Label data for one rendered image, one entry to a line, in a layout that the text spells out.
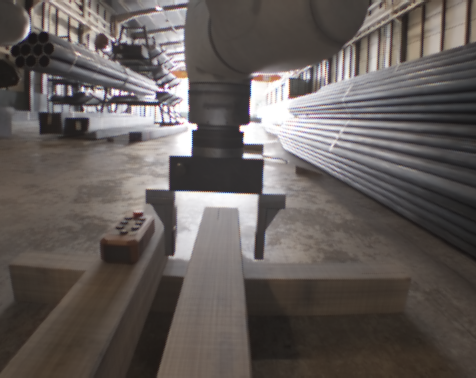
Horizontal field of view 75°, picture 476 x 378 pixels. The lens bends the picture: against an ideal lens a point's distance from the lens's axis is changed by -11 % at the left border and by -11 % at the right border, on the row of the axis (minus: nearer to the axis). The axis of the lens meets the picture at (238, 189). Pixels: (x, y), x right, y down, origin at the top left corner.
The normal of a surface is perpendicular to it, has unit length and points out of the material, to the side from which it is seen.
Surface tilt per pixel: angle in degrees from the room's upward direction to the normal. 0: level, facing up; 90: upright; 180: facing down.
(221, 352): 0
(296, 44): 145
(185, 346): 0
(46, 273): 90
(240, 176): 90
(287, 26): 131
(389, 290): 90
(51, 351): 0
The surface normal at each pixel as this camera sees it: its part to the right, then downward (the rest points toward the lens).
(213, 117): 0.02, 0.20
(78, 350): 0.04, -0.98
